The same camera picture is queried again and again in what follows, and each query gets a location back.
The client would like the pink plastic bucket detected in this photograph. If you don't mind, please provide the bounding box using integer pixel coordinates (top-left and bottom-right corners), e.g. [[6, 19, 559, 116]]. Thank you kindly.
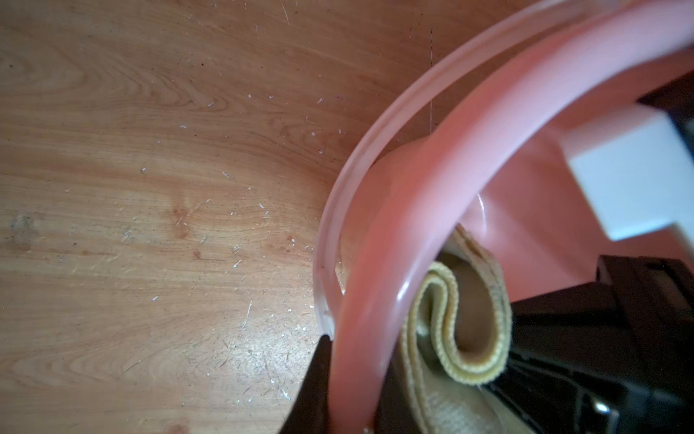
[[314, 1, 693, 433]]

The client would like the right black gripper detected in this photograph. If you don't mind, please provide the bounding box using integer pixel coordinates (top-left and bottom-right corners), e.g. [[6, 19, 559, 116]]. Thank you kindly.
[[487, 69, 694, 434]]

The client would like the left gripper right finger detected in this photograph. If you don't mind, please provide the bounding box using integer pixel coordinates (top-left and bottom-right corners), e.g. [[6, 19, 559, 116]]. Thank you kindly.
[[374, 347, 420, 434]]

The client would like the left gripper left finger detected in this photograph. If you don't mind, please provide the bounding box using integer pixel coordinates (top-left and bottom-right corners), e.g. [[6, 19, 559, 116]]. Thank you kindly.
[[278, 335, 332, 434]]

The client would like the yellow cloth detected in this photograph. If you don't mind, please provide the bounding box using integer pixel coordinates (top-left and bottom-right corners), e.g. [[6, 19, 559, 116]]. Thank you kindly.
[[398, 225, 531, 433]]

